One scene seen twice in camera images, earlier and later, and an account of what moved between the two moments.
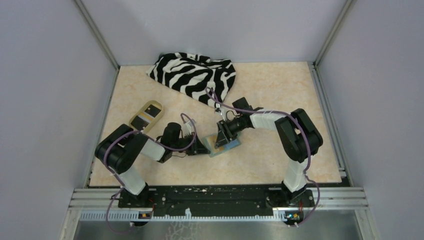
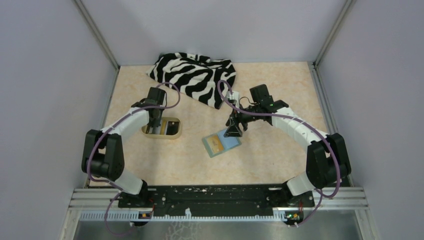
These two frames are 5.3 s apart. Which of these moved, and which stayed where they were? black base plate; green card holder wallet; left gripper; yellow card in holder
Moved: left gripper
Stayed: black base plate; yellow card in holder; green card holder wallet
